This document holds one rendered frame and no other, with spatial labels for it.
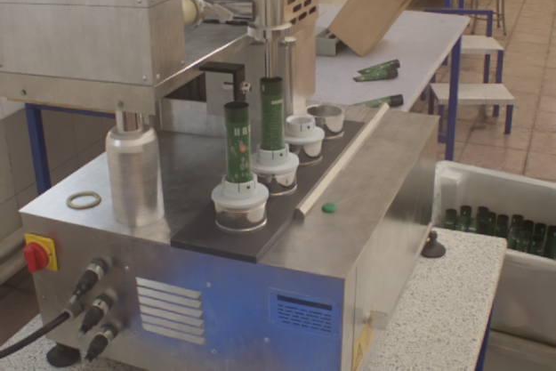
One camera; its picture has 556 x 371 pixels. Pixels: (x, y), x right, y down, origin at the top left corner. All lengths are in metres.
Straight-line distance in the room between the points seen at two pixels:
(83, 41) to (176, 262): 0.30
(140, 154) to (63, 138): 2.15
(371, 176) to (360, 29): 1.64
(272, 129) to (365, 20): 1.73
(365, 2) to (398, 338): 1.67
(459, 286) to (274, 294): 0.54
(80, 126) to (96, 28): 2.27
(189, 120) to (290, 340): 0.49
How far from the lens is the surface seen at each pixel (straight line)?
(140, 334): 1.09
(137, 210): 1.01
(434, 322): 1.30
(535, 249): 1.92
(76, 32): 0.97
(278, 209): 1.02
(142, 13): 0.91
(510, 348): 1.79
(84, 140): 3.25
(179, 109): 1.31
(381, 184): 1.12
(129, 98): 0.95
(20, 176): 2.93
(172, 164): 1.20
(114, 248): 1.03
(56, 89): 1.02
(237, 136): 0.93
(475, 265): 1.47
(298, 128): 1.13
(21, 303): 2.82
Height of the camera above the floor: 1.50
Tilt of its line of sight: 24 degrees down
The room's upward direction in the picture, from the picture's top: 1 degrees counter-clockwise
